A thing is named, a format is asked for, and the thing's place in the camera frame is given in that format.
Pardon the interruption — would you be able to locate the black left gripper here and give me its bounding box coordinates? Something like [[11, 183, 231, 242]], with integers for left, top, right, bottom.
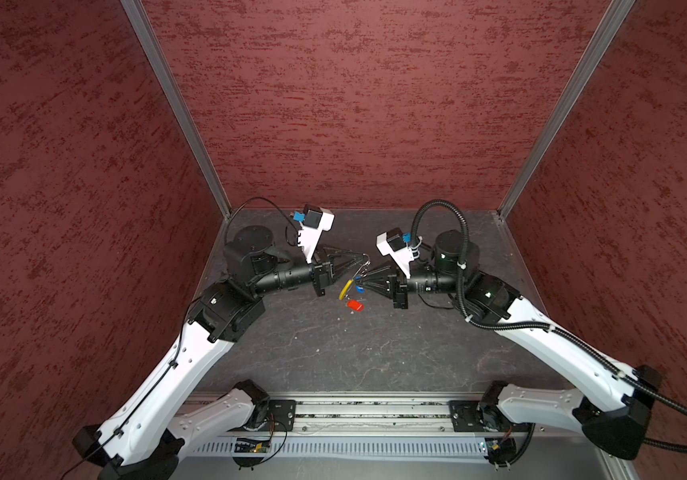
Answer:
[[252, 242, 363, 296]]

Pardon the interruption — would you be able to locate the silver keyring with keys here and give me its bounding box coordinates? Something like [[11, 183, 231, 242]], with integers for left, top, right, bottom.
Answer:
[[340, 264, 371, 313]]

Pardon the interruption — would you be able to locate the yellow capped key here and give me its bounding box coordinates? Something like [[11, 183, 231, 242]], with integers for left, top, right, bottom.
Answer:
[[339, 279, 355, 301]]

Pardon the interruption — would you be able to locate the red capped key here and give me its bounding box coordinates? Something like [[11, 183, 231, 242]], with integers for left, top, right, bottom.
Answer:
[[347, 300, 365, 312]]

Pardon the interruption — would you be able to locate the aluminium corner post right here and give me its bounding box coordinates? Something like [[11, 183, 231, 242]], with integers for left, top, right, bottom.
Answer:
[[497, 0, 635, 222]]

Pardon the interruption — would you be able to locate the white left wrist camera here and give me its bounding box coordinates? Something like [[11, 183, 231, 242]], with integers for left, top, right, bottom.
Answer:
[[293, 204, 335, 264]]

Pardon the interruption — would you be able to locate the aluminium corner post left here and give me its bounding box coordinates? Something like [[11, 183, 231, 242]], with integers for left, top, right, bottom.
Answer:
[[121, 0, 232, 218]]

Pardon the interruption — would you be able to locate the aluminium corner post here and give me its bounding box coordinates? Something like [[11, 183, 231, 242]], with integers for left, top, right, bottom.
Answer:
[[497, 0, 635, 222], [121, 0, 232, 218]]

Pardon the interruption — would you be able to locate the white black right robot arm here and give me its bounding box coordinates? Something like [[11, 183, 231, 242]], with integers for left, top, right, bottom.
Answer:
[[357, 228, 663, 460]]

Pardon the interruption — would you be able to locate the black corrugated cable conduit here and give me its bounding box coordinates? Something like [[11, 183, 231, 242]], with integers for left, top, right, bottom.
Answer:
[[410, 199, 687, 456]]

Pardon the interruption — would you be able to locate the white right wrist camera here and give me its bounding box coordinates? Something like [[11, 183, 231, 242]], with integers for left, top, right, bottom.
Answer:
[[375, 227, 419, 279]]

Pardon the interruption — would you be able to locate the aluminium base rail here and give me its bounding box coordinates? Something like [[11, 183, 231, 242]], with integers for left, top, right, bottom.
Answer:
[[180, 392, 615, 439]]

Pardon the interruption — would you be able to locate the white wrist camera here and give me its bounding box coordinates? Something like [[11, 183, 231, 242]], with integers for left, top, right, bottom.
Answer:
[[375, 227, 419, 279], [293, 204, 335, 264]]

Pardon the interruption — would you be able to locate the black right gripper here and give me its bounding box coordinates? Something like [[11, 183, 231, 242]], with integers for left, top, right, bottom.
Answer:
[[357, 259, 463, 309]]

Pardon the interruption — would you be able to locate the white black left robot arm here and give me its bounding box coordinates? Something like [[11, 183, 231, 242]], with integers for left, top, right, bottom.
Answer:
[[73, 225, 367, 479]]

